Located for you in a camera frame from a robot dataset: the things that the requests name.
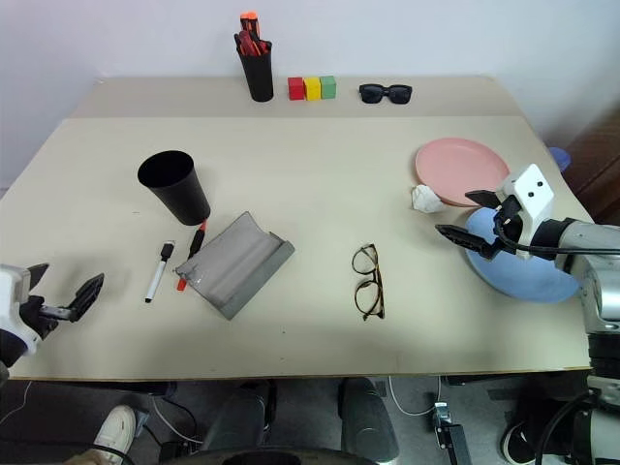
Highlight black sunglasses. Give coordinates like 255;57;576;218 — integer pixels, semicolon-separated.
358;83;415;106

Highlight blue plate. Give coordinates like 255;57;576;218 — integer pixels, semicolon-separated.
463;206;581;304

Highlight brown wooden cabinet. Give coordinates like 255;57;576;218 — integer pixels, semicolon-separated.
564;99;620;227

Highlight tall black pen holder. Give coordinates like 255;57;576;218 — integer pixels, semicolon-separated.
236;44;275;104

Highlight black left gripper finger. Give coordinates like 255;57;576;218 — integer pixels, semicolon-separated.
66;272;107;323
27;263;50;293

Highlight black shoe white sole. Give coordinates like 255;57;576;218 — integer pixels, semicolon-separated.
499;419;546;465

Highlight dark rounded shape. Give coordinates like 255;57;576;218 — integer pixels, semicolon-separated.
337;376;401;463

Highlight crumpled white paper ball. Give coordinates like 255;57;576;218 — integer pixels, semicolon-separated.
410;184;445;214

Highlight pink plate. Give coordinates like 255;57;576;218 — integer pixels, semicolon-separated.
414;137;512;208

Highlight wide black empty cup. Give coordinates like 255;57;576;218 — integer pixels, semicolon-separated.
137;149;213;228

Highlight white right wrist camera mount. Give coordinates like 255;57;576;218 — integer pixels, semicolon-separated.
495;163;556;262

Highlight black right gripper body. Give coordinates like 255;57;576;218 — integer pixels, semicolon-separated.
491;192;528;252

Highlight tortoiseshell eyeglasses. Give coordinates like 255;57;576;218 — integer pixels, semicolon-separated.
351;243;387;322

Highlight red black marker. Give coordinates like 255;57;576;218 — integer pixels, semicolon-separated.
174;218;209;293

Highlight black metal clamp bracket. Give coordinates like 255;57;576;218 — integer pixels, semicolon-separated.
426;400;474;465

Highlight white floor cable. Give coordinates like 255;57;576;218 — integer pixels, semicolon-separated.
387;375;443;418

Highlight white marker black cap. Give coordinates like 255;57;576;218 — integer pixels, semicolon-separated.
143;239;176;305

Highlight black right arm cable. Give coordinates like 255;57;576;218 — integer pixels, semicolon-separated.
492;215;620;257

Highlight grey open glasses case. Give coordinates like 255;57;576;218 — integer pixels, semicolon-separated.
173;210;296;321

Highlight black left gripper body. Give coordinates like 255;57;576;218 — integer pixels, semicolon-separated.
18;294;74;341

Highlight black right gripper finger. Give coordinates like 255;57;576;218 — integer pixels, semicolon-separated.
464;189;501;208
434;223;504;263

